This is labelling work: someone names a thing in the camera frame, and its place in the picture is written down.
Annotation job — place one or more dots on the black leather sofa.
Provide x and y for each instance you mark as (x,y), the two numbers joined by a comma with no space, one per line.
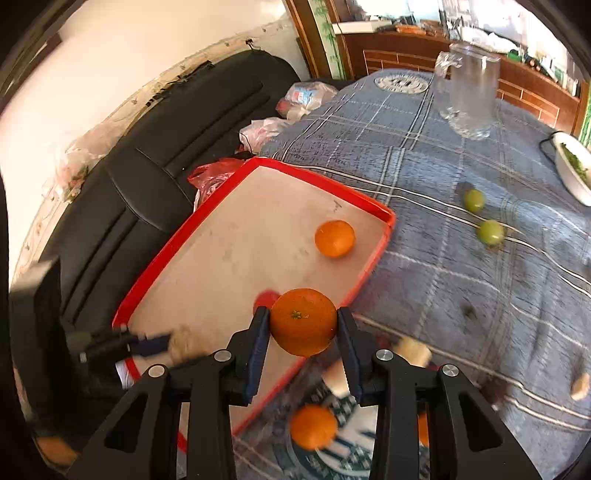
(138,184)

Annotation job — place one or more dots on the red rimmed tray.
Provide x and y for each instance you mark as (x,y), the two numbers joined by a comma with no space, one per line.
(254,221)

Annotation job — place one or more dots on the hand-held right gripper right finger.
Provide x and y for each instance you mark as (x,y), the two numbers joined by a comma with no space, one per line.
(348,360)

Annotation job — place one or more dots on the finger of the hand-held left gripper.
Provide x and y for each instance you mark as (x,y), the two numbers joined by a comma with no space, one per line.
(147,345)

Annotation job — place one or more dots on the red tomato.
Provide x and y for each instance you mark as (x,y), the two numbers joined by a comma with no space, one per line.
(263,302)

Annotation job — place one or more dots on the white bowl with greens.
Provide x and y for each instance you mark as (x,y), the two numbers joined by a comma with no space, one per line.
(565,170)

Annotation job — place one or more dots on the clear plastic bag with packets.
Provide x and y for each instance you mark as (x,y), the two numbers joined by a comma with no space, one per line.
(304,97)

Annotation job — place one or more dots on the white plastic bag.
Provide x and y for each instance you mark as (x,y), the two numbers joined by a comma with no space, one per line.
(263,131)

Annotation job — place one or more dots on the plaid blue blanket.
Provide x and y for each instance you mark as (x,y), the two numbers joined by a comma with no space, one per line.
(438,277)

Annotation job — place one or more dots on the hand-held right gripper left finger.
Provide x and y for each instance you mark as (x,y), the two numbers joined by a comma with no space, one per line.
(257,360)

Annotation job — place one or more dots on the white flat box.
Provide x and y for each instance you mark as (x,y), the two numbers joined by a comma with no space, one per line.
(353,26)

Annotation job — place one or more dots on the clear glass pitcher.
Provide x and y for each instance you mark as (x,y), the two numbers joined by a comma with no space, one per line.
(471,92)

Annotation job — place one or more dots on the red plastic bag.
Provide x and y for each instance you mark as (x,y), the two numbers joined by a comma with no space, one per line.
(212,177)

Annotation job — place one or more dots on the orange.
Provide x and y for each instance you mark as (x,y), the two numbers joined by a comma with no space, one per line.
(302,323)
(314,427)
(423,429)
(334,238)

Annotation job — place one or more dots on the brown wooden cabinet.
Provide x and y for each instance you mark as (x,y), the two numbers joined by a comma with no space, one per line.
(397,50)

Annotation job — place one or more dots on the green grape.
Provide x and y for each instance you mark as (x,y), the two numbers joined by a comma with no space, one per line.
(490,232)
(474,201)

